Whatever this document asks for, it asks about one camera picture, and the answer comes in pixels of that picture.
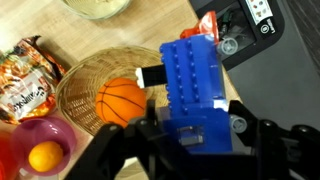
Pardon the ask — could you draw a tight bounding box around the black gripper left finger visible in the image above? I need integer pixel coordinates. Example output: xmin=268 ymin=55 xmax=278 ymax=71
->
xmin=145 ymin=99 xmax=157 ymax=125

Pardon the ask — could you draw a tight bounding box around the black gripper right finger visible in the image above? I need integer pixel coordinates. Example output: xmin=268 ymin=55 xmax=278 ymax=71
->
xmin=228 ymin=100 xmax=257 ymax=129

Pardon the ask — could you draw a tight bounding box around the blue toy brick car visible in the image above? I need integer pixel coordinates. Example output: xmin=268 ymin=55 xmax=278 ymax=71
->
xmin=135 ymin=10 xmax=248 ymax=155

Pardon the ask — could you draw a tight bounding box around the orange toy basketball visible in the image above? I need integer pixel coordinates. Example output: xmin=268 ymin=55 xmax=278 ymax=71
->
xmin=95 ymin=78 xmax=146 ymax=127

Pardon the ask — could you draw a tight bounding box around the brown wicker basket with ball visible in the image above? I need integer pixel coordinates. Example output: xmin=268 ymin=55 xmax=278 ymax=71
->
xmin=56 ymin=46 xmax=161 ymax=135

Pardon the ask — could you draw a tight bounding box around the light oval wicker basket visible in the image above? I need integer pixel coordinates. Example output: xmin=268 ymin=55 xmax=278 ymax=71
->
xmin=61 ymin=0 xmax=132 ymax=20

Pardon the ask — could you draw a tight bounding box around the lower black waste bin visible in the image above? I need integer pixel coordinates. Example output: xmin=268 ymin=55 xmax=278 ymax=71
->
xmin=188 ymin=0 xmax=285 ymax=71

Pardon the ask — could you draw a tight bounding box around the small orange fruit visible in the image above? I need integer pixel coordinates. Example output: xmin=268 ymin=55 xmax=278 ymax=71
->
xmin=28 ymin=141 xmax=64 ymax=172

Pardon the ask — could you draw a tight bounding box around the pink bowl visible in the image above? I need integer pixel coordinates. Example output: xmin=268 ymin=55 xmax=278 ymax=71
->
xmin=10 ymin=116 xmax=77 ymax=176

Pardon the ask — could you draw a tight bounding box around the orange noodle packet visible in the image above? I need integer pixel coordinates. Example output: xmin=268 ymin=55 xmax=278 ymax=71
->
xmin=0 ymin=35 xmax=66 ymax=125

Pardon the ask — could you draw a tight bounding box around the red plastic bowl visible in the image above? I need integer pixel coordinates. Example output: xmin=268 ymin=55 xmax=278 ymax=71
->
xmin=0 ymin=132 xmax=17 ymax=180

